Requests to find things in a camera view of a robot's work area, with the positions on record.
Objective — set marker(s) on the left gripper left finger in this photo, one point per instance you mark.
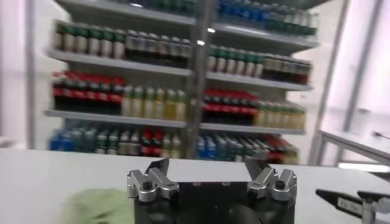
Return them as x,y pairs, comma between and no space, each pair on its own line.
152,185

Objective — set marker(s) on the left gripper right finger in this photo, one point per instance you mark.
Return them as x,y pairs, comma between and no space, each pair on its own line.
268,182

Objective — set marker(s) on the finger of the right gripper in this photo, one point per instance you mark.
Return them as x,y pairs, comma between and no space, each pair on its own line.
381,199
347,205

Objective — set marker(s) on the light green t-shirt red print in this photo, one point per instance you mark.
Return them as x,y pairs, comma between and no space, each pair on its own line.
97,207

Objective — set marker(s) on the white cap dark tea bottle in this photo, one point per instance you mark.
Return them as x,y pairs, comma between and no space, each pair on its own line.
265,149
112,143
101,143
123,144
239,149
134,144
248,148
257,148

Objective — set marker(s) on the clear green label bottle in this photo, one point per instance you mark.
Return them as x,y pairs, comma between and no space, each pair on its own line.
304,25
313,25
279,22
230,149
90,143
271,22
77,143
221,149
296,24
288,23

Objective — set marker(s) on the silver shelf board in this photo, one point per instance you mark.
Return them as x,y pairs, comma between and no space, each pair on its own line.
268,39
253,129
128,13
115,119
122,64
259,82

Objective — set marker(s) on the blue label water bottle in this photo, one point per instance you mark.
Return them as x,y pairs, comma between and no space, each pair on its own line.
55,143
221,10
65,143
201,149
247,11
239,10
262,12
211,149
230,10
255,12

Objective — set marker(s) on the white side table right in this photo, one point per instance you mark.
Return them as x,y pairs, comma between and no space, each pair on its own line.
350,143

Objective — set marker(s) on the metal drink shelf rack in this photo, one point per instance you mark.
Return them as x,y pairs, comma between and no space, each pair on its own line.
192,100
204,30

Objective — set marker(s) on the green cap tea bottle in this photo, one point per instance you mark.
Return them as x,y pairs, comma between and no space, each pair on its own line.
230,66
221,65
94,47
106,48
59,42
81,45
259,69
250,68
240,67
69,44
211,65
119,50

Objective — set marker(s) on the tan label dark bottle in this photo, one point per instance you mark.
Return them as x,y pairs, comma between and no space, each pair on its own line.
268,68
292,70
285,69
276,68
300,71
306,72

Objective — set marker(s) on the white cap dark label bottle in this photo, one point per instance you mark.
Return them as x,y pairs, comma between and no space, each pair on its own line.
152,48
141,48
164,50
131,48
185,52
175,51

